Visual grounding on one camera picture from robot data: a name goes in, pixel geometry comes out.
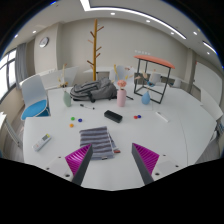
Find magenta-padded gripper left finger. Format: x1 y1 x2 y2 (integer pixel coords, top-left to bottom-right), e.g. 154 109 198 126
43 143 94 186

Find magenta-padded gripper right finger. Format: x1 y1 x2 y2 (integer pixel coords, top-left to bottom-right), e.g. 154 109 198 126
130 142 184 186

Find grey and pink striped towel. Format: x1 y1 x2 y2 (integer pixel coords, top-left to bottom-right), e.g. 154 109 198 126
79 125 122 161

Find white remote control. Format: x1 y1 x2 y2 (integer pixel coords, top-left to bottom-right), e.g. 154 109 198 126
31 133 53 152

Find white bar-shaped eraser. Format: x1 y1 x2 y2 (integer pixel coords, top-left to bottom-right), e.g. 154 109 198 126
155 110 169 123

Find black and white marker pen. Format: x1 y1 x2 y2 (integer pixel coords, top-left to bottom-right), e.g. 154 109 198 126
79 103 96 111

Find black rectangular box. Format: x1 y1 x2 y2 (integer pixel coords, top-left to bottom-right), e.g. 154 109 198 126
103 109 124 124

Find blue vase with dried flowers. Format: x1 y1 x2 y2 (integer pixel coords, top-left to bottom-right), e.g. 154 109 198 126
141 70 153 106

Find green vase with dried flowers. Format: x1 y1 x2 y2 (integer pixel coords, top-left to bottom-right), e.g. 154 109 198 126
57 63 73 108

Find pink vase with dried flowers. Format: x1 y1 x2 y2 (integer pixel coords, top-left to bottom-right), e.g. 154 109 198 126
113 64 134 108

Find grey backpack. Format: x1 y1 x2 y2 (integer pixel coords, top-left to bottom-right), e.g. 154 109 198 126
69 77 118 103

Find white side desk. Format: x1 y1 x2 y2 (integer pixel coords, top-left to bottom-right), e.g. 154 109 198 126
0 111 24 151

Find white chair with blue cushion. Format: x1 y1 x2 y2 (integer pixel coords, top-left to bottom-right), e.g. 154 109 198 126
20 73 51 122

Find black-framed orange-topped side table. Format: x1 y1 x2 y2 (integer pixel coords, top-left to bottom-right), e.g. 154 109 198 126
133 54 176 105

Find wooden coat rack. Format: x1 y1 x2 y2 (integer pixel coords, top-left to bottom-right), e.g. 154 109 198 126
86 18 105 82

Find window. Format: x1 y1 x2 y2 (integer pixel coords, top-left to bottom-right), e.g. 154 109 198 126
0 49 18 101

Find grey curtain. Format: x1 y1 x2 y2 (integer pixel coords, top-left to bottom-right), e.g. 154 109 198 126
14 42 28 81

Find long ceiling light strip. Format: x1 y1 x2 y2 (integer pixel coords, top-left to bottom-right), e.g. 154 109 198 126
79 0 188 40

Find round ceiling spotlights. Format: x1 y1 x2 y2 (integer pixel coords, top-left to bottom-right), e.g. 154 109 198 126
13 11 218 56

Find round wall clock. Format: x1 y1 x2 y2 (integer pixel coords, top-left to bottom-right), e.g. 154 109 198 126
38 36 50 49

